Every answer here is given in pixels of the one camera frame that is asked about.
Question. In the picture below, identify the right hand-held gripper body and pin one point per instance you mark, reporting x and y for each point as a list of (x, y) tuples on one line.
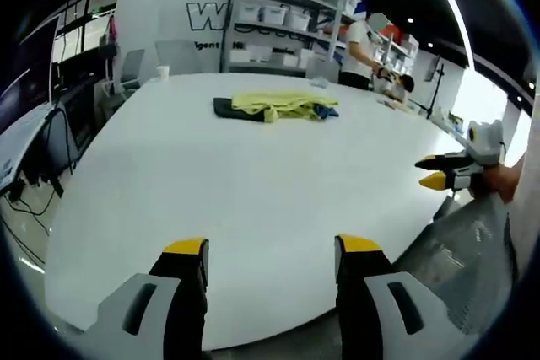
[(489, 145)]

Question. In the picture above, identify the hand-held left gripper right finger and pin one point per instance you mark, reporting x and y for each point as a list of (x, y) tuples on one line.
[(405, 313)]

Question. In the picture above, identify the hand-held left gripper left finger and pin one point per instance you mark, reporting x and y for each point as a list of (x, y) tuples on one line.
[(139, 313)]

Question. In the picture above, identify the yellow garment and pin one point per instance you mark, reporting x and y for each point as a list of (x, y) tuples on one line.
[(278, 103)]

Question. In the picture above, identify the dark cloth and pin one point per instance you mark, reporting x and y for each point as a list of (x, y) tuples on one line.
[(225, 108)]

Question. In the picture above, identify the person's right hand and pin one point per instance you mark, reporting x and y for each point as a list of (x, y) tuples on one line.
[(504, 181)]

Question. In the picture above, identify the black tripod stand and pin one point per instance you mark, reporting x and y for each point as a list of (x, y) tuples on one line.
[(434, 90)]

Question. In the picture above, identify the grey mesh chair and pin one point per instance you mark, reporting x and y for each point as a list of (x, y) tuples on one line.
[(464, 259)]

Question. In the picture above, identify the person's white clothing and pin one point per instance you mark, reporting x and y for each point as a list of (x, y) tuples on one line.
[(527, 216)]

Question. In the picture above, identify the white shelf unit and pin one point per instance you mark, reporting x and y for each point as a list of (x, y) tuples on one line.
[(398, 54)]

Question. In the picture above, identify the ceiling light strip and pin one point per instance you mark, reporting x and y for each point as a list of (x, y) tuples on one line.
[(455, 10)]

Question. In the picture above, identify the small crumpled cloth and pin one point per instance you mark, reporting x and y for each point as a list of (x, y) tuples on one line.
[(320, 82)]

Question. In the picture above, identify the white side desk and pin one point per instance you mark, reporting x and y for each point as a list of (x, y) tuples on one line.
[(19, 145)]

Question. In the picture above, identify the grey metal shelf unit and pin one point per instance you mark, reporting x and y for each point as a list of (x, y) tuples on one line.
[(274, 27)]

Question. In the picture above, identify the white cup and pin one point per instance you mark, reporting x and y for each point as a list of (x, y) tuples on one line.
[(163, 73)]

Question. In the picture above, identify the grey office chair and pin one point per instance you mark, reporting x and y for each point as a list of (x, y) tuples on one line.
[(130, 69)]

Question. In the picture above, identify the coat rack with bags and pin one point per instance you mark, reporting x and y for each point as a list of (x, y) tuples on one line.
[(110, 46)]

